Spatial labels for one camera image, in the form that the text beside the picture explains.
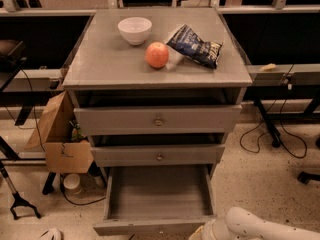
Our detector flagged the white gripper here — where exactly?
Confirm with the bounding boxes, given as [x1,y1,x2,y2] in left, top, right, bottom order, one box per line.
[188,219,231,240]

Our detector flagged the grey bottom drawer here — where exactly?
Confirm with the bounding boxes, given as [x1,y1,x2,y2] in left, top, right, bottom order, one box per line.
[94,165,216,236]

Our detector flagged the grey drawer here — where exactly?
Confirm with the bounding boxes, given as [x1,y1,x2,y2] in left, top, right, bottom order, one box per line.
[74,105,241,136]
[94,165,216,236]
[91,144,225,167]

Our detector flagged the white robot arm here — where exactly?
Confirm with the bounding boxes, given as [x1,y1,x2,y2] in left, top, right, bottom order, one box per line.
[188,207,320,240]

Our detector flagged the grey middle drawer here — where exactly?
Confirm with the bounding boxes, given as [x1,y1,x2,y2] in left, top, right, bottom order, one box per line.
[91,144,225,167]

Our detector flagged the grey top drawer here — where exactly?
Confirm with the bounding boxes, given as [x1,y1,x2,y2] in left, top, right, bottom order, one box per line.
[74,105,241,136]

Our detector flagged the grey wooden drawer cabinet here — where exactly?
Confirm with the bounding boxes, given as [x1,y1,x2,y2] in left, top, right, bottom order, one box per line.
[61,7,254,185]

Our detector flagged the black table leg right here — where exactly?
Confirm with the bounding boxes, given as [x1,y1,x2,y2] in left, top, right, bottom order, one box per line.
[254,99,281,148]

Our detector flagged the white paper cup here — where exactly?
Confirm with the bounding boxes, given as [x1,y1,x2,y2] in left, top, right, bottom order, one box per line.
[63,174,82,194]

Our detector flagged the white shoe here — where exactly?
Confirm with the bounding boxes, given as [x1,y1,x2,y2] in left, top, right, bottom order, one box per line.
[39,228,62,240]

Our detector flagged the brown cardboard box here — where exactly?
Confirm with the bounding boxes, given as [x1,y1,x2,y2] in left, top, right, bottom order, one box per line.
[25,91,93,173]

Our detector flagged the green bottle in box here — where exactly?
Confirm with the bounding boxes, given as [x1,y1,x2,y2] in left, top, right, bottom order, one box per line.
[70,120,86,142]

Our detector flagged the black tripod stand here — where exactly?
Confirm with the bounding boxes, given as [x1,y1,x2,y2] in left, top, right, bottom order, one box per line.
[0,161,41,220]

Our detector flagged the yellow sponge piece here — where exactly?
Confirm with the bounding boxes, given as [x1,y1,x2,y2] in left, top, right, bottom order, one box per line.
[259,63,276,72]

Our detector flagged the red orange apple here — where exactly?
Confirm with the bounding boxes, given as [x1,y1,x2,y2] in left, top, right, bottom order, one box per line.
[145,42,169,68]

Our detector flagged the blue chip bag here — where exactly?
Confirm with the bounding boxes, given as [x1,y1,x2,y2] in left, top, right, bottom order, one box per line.
[166,24,222,69]

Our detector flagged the white ceramic bowl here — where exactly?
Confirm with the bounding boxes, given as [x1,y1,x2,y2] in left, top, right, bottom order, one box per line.
[118,17,152,45]

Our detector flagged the black floor cable right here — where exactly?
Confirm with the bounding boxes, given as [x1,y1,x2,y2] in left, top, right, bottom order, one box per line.
[239,63,308,160]

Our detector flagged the black floor cable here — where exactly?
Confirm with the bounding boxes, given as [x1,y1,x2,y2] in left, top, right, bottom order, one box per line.
[3,69,108,207]
[239,63,308,160]

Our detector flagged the black floor cable left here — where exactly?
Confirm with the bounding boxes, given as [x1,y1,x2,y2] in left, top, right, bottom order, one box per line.
[3,69,108,207]

